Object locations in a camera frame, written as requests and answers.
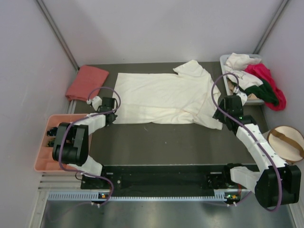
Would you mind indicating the tan garment in basket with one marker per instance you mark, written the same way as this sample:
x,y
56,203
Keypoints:
x,y
231,87

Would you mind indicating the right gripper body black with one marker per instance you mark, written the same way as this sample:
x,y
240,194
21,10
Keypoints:
x,y
218,117

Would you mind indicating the beige canvas round bag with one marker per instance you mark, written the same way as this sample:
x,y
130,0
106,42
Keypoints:
x,y
287,142

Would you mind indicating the folded salmon pink t shirt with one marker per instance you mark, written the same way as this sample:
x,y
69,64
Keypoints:
x,y
87,79

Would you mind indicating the rolled dark patterned sock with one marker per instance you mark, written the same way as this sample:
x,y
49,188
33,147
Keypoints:
x,y
52,132
51,143

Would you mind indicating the white and green t shirt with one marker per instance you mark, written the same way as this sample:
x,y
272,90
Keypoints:
x,y
252,85

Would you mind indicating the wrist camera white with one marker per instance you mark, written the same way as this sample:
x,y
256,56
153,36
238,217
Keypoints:
x,y
96,102
242,95

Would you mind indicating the cream t shirt in basket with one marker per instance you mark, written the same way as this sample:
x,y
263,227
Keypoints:
x,y
241,61

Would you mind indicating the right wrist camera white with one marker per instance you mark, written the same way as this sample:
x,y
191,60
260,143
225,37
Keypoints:
x,y
242,95

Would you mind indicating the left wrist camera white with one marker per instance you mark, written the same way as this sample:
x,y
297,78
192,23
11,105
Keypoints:
x,y
96,102

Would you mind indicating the magenta pink t shirt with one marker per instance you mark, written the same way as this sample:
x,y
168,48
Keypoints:
x,y
262,72

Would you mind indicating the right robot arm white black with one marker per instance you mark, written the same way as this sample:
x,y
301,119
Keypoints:
x,y
276,182

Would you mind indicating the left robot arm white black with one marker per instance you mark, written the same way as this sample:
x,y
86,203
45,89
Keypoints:
x,y
71,146

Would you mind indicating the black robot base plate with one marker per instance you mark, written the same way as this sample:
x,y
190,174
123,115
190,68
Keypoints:
x,y
167,180

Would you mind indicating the grey plastic laundry basket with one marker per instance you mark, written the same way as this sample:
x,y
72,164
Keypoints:
x,y
223,60

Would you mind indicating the pink compartment organizer tray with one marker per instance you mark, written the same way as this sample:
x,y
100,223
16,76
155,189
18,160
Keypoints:
x,y
44,161

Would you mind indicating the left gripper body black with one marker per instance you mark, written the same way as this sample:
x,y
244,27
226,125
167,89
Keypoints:
x,y
114,117

